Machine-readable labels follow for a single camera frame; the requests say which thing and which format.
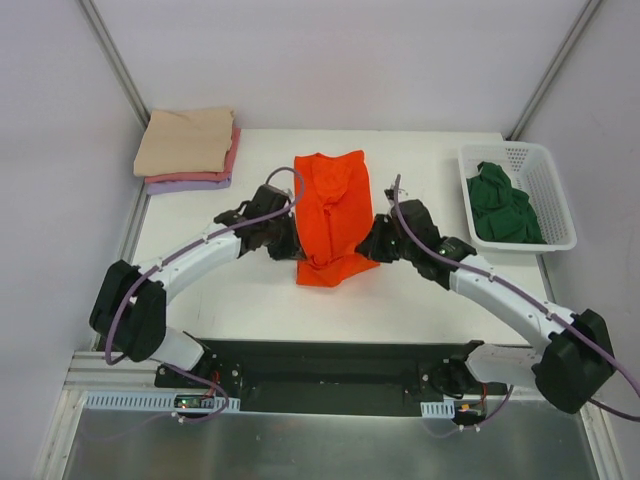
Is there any right aluminium frame post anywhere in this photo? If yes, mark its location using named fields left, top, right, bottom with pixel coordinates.
left=505, top=0, right=606, bottom=141

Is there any white perforated plastic basket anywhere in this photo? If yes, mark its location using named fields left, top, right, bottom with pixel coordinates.
left=458, top=142, right=577, bottom=254

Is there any beige folded t-shirt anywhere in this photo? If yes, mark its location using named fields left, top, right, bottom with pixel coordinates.
left=133, top=107, right=235, bottom=177

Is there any left aluminium frame post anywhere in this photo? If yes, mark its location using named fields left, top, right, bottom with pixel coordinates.
left=76, top=0, right=150, bottom=128

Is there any pink folded t-shirt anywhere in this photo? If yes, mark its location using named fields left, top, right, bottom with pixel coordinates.
left=144, top=127, right=241, bottom=184

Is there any lavender folded t-shirt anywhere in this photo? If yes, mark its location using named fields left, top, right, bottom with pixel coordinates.
left=144, top=172, right=232, bottom=195

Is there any green t-shirt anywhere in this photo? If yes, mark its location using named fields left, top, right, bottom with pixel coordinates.
left=467, top=162, right=546, bottom=244

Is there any left white cable duct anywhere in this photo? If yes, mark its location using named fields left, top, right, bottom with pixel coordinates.
left=85, top=392, right=241, bottom=414

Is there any orange t-shirt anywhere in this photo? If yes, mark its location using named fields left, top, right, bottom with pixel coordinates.
left=294, top=150, right=379, bottom=288

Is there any aluminium frame post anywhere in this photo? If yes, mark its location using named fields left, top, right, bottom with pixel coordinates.
left=76, top=0, right=150, bottom=128
left=505, top=0, right=606, bottom=141

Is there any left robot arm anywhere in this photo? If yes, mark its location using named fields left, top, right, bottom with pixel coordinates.
left=89, top=184, right=301, bottom=389

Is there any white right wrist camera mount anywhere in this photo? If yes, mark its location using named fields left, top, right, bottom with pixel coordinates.
left=384, top=188, right=409, bottom=202

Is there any white cable duct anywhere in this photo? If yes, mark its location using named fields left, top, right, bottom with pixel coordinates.
left=420, top=399, right=456, bottom=420
left=85, top=392, right=241, bottom=414

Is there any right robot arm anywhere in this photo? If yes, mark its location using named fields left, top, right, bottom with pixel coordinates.
left=356, top=200, right=615, bottom=414

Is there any right white cable duct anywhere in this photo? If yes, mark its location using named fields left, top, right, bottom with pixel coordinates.
left=420, top=399, right=456, bottom=420

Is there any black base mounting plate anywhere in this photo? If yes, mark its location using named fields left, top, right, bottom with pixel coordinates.
left=153, top=340, right=507, bottom=417

